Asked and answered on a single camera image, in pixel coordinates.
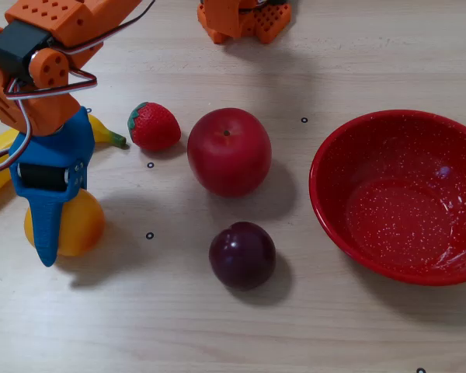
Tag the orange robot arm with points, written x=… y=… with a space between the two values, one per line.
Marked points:
x=46 y=112

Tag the red toy apple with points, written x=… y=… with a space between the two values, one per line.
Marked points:
x=229 y=153

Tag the red toy strawberry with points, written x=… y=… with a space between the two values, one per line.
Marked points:
x=155 y=126

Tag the dark purple toy plum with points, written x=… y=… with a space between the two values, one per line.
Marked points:
x=242 y=254

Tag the blue gripper body black servo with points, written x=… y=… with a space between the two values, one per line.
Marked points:
x=54 y=153

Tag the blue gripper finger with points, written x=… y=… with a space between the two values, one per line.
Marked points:
x=46 y=233

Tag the red speckled bowl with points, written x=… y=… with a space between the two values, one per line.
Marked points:
x=404 y=202

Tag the orange robot arm base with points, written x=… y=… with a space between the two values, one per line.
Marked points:
x=252 y=19

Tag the yellow toy banana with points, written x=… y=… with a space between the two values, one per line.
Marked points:
x=105 y=134

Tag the orange yellow toy peach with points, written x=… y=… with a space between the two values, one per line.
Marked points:
x=81 y=225

